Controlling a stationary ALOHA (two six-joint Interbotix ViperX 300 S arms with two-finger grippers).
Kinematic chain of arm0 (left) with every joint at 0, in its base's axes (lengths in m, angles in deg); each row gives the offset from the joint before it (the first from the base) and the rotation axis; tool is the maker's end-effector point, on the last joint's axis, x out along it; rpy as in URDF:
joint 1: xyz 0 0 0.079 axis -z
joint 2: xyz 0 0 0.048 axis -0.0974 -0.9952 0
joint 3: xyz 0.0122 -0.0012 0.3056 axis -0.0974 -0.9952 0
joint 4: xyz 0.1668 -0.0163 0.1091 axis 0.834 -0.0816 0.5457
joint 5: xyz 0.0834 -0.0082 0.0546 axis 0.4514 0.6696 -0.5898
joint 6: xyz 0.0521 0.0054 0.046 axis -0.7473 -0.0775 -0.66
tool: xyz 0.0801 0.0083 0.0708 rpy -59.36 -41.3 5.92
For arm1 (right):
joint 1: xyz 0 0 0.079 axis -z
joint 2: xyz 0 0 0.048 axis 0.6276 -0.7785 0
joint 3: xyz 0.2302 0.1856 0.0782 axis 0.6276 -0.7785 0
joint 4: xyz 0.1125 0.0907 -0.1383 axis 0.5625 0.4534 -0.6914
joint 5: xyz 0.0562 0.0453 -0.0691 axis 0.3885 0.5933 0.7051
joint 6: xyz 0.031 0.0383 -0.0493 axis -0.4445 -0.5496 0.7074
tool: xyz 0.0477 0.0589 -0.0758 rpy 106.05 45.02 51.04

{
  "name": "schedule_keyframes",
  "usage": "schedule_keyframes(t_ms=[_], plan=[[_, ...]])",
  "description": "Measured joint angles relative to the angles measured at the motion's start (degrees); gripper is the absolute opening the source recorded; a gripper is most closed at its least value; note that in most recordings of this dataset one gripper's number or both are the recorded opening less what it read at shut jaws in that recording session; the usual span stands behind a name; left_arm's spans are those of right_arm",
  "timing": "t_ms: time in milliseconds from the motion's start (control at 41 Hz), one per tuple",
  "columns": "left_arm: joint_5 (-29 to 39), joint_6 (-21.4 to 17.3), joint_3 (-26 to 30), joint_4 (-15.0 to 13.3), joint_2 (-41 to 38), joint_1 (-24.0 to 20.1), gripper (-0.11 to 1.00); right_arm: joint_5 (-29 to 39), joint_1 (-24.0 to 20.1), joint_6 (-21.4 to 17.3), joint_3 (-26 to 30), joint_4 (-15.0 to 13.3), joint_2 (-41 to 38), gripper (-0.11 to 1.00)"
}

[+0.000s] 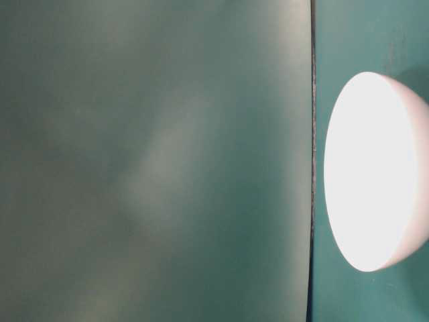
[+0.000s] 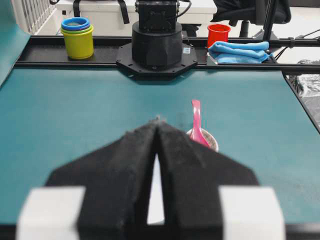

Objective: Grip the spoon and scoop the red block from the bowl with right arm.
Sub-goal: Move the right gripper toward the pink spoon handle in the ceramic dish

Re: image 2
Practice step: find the black office chair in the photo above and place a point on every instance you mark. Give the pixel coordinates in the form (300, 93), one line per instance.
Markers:
(253, 11)

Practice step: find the black aluminium rail frame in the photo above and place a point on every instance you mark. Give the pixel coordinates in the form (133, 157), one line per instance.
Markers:
(50, 52)

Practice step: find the teal table mat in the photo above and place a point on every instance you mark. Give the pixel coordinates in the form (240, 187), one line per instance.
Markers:
(51, 116)

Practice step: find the stacked colourful plastic cups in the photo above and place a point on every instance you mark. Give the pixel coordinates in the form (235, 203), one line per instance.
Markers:
(78, 37)

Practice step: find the white bowl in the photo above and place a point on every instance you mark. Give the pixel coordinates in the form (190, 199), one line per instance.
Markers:
(213, 144)

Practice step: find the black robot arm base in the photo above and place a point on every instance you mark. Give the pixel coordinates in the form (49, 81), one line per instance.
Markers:
(156, 47)

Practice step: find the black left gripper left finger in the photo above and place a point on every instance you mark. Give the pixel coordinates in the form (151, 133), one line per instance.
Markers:
(98, 196)

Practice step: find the folded blue cloth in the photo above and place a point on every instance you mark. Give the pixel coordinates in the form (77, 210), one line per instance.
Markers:
(239, 53)

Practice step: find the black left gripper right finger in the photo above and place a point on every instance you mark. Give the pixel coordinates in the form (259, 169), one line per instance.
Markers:
(208, 196)

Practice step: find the pink plastic spoon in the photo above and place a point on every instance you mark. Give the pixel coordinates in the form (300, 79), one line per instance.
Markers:
(196, 133)

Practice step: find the red plastic cup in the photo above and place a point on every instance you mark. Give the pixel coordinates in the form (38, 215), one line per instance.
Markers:
(217, 33)

